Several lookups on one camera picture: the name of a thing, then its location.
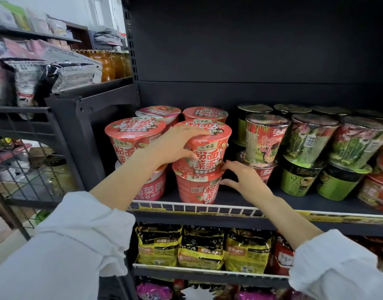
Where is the row of orange drink bottles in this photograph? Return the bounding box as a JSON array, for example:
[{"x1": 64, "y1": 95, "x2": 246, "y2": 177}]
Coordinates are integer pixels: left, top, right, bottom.
[{"x1": 73, "y1": 49, "x2": 133, "y2": 83}]

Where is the person's right forearm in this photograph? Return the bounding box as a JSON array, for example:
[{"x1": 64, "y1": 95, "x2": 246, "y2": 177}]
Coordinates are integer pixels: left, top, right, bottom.
[{"x1": 259, "y1": 194, "x2": 324, "y2": 251}]

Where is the red lidded noodle bowl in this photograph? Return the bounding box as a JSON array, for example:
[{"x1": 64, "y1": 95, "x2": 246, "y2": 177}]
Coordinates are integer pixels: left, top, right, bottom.
[
  {"x1": 173, "y1": 120, "x2": 233, "y2": 179},
  {"x1": 172, "y1": 162, "x2": 225, "y2": 205}
]

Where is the yellow black noodle packet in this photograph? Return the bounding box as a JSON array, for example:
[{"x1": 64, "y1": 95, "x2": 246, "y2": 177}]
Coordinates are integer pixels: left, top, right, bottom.
[
  {"x1": 178, "y1": 225, "x2": 225, "y2": 271},
  {"x1": 223, "y1": 228, "x2": 273, "y2": 274},
  {"x1": 135, "y1": 224, "x2": 183, "y2": 268}
]

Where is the white wire shelf rail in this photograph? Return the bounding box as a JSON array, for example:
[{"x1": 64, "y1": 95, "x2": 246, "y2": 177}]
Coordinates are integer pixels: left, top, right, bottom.
[
  {"x1": 128, "y1": 199, "x2": 383, "y2": 226},
  {"x1": 132, "y1": 263, "x2": 291, "y2": 280}
]

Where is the person's left hand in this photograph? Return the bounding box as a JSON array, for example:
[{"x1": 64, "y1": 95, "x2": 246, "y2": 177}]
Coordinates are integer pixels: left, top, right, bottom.
[{"x1": 148, "y1": 124, "x2": 211, "y2": 166}]

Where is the black wire rack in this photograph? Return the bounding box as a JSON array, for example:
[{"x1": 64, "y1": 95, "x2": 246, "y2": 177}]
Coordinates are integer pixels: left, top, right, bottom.
[{"x1": 0, "y1": 106, "x2": 84, "y2": 241}]

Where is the red noodle cup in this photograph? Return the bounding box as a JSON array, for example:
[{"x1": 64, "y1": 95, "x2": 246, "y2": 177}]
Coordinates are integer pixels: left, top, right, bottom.
[
  {"x1": 357, "y1": 146, "x2": 383, "y2": 214},
  {"x1": 237, "y1": 150, "x2": 277, "y2": 185}
]

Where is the yellow shelf label strip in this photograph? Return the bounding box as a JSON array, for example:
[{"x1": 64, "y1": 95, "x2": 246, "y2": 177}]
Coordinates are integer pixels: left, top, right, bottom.
[{"x1": 295, "y1": 210, "x2": 383, "y2": 225}]

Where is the brown wooden cabinet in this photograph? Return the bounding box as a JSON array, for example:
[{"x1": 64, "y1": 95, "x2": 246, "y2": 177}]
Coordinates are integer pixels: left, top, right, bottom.
[{"x1": 66, "y1": 21, "x2": 94, "y2": 51}]

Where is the row of pink packets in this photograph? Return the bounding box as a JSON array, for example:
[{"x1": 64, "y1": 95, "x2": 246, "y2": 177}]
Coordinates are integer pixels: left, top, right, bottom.
[{"x1": 0, "y1": 37, "x2": 102, "y2": 65}]

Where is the grey white snack bag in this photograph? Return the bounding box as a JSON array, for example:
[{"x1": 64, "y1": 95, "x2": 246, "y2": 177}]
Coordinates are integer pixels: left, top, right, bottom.
[
  {"x1": 38, "y1": 61, "x2": 103, "y2": 94},
  {"x1": 0, "y1": 59, "x2": 48, "y2": 107}
]

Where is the person's right hand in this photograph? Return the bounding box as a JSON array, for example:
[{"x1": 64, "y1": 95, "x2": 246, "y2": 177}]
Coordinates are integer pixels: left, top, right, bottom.
[{"x1": 219, "y1": 160, "x2": 275, "y2": 205}]

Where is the row of pale packets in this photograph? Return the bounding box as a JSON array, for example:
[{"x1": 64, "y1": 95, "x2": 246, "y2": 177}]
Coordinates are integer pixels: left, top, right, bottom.
[{"x1": 0, "y1": 0, "x2": 74, "y2": 40}]

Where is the person's left forearm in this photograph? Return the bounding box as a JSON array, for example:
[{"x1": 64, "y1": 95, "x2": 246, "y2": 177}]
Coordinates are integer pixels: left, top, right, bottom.
[{"x1": 89, "y1": 144, "x2": 167, "y2": 212}]

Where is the red white noodle packet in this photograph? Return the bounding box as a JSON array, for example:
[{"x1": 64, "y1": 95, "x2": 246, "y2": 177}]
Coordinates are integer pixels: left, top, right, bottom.
[{"x1": 269, "y1": 234, "x2": 295, "y2": 276}]

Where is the white long-sleeve shirt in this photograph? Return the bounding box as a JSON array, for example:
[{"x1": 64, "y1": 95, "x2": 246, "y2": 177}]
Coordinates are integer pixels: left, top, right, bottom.
[{"x1": 0, "y1": 191, "x2": 383, "y2": 300}]

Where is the row of tall printed noodle cups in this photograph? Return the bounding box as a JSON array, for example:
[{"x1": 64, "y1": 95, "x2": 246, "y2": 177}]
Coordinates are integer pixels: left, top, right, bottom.
[{"x1": 235, "y1": 104, "x2": 383, "y2": 170}]

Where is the dark metal shelving unit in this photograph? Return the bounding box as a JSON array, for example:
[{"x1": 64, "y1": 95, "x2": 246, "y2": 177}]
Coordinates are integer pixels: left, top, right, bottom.
[{"x1": 45, "y1": 0, "x2": 383, "y2": 300}]

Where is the pink snack packet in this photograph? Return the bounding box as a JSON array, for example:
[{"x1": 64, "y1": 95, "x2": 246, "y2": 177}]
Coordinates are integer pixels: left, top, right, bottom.
[{"x1": 136, "y1": 281, "x2": 174, "y2": 300}]

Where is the stack of red noodle bowls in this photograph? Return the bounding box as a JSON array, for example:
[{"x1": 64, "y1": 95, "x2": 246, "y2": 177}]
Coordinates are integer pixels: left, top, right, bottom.
[{"x1": 105, "y1": 105, "x2": 229, "y2": 202}]

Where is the green black noodle cup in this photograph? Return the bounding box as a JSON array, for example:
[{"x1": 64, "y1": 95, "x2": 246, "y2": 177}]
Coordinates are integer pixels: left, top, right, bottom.
[
  {"x1": 316, "y1": 161, "x2": 373, "y2": 202},
  {"x1": 280, "y1": 155, "x2": 327, "y2": 197}
]

